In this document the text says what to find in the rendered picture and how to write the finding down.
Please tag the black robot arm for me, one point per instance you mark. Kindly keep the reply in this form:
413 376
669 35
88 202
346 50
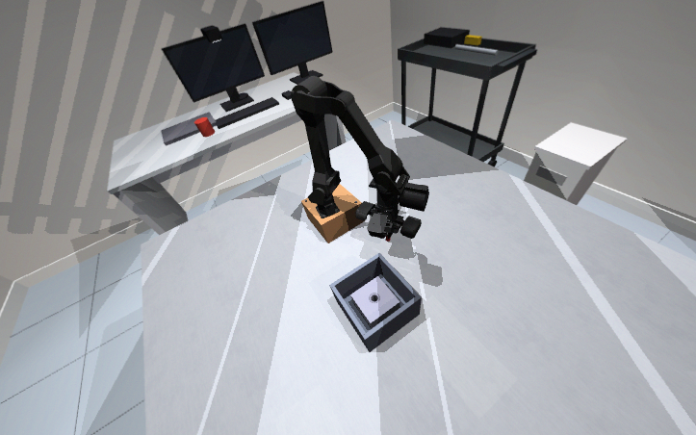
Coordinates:
312 99

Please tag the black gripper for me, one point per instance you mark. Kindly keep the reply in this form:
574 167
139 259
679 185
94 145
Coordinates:
409 227

